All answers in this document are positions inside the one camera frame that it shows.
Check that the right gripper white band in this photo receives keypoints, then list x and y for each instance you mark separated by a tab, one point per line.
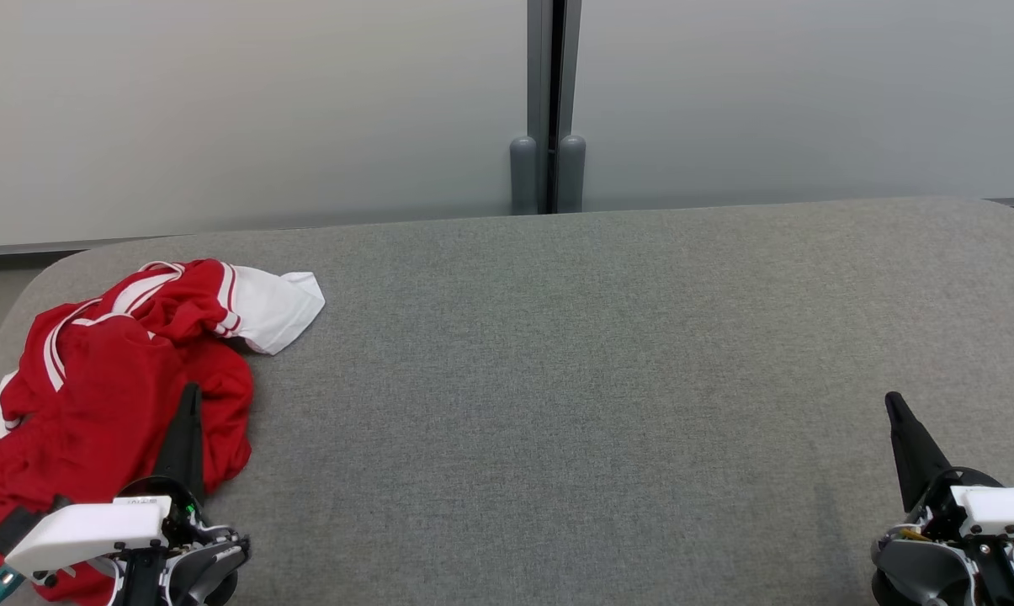
995	513

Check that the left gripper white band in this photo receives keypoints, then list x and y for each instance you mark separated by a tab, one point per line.
94	530

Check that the red shorts with white stripe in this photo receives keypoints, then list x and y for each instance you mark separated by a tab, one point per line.
69	459

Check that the red shirt with white sleeves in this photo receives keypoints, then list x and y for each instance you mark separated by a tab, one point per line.
271	307

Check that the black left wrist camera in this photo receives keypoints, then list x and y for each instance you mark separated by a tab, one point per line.
14	526

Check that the grey partition frame post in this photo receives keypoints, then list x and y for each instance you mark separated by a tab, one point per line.
549	76

